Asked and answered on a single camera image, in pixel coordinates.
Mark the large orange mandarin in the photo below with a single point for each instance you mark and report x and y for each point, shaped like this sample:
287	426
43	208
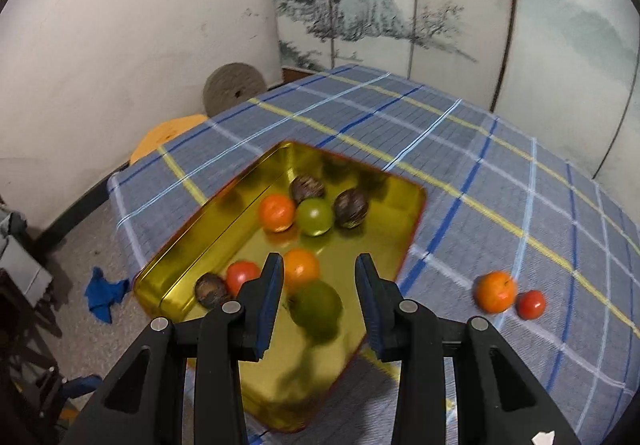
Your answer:
302	267

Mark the orange tomato at right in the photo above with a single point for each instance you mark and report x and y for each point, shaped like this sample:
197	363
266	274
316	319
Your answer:
276	212

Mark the red tomato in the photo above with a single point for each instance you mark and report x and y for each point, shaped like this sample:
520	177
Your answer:
240	276
530	304

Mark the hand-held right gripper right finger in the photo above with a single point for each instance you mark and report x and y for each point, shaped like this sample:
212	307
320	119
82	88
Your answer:
369	305

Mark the gold metal tray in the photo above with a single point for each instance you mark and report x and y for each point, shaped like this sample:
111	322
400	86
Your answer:
240	225

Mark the blue cloth rag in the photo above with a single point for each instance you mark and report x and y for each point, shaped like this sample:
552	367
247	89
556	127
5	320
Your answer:
104	292

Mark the black metal stand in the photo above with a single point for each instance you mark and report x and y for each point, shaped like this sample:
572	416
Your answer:
30	355

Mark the grey box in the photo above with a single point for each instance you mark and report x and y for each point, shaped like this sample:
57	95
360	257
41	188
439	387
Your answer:
20	265

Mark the grey stone disc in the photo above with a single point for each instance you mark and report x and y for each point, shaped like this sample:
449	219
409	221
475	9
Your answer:
233	87

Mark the dark brown passion fruit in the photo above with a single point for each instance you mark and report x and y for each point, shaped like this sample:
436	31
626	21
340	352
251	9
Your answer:
351	208
307	189
212	290

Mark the painted landscape folding screen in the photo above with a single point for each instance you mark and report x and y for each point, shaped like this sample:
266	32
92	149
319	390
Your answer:
550	25

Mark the large green citrus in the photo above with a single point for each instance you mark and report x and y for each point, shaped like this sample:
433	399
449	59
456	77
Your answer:
316	310

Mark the blue plaid tablecloth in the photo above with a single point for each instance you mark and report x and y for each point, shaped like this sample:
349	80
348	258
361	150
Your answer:
500	175

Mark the small green citrus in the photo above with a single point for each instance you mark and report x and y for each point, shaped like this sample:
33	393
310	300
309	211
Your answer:
314	216

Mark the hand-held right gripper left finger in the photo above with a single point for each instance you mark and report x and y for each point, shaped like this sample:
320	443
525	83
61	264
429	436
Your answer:
265	305

